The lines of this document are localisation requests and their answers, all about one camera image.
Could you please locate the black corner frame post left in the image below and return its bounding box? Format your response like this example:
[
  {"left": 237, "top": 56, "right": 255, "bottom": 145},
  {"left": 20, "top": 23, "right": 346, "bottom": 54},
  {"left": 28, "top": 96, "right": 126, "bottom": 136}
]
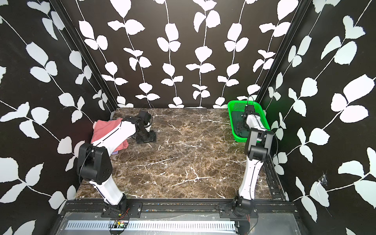
[{"left": 51, "top": 0, "right": 117, "bottom": 111}]

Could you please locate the black corner frame post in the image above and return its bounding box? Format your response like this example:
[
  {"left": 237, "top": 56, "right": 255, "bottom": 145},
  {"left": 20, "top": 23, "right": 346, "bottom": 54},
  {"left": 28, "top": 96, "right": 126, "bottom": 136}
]
[
  {"left": 51, "top": 0, "right": 117, "bottom": 111},
  {"left": 256, "top": 0, "right": 311, "bottom": 103}
]

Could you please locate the dark green t-shirt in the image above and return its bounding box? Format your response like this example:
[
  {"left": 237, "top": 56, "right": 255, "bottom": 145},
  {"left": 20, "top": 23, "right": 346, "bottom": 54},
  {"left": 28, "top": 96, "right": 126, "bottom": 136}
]
[{"left": 231, "top": 111, "right": 249, "bottom": 138}]

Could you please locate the black corner frame post right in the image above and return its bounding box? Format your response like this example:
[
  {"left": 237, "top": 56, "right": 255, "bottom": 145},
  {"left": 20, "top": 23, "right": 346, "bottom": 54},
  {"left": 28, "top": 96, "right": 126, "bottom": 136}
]
[{"left": 256, "top": 0, "right": 311, "bottom": 103}]

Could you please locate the white slotted cable duct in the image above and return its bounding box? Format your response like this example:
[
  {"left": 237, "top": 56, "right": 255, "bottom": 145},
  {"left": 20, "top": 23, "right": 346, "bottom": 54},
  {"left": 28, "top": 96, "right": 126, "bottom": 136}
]
[{"left": 63, "top": 220, "right": 238, "bottom": 233}]

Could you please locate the black front aluminium rail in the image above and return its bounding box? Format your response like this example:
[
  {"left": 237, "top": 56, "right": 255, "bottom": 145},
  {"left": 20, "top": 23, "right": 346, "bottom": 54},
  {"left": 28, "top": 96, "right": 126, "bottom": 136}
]
[{"left": 60, "top": 198, "right": 299, "bottom": 219}]

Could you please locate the small electronics board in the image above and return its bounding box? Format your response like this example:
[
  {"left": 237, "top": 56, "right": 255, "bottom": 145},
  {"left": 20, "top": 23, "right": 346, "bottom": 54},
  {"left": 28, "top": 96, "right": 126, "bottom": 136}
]
[{"left": 109, "top": 220, "right": 129, "bottom": 231}]

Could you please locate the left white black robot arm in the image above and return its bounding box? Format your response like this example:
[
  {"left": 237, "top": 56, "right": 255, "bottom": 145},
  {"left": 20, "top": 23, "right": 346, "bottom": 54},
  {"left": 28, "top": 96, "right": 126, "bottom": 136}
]
[{"left": 77, "top": 111, "right": 157, "bottom": 218}]

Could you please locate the green plastic basket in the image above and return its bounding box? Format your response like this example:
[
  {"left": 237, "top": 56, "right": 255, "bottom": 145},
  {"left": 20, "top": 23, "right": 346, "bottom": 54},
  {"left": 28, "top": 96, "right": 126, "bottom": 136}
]
[{"left": 228, "top": 100, "right": 270, "bottom": 143}]

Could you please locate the pink folded t-shirt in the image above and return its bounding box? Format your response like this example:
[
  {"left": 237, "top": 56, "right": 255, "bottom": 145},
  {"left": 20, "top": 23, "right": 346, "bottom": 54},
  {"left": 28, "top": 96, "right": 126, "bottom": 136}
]
[{"left": 91, "top": 118, "right": 129, "bottom": 151}]

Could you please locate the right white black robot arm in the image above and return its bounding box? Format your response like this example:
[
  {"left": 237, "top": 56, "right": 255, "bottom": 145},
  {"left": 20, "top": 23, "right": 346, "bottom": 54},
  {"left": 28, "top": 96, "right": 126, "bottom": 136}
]
[{"left": 232, "top": 104, "right": 273, "bottom": 217}]

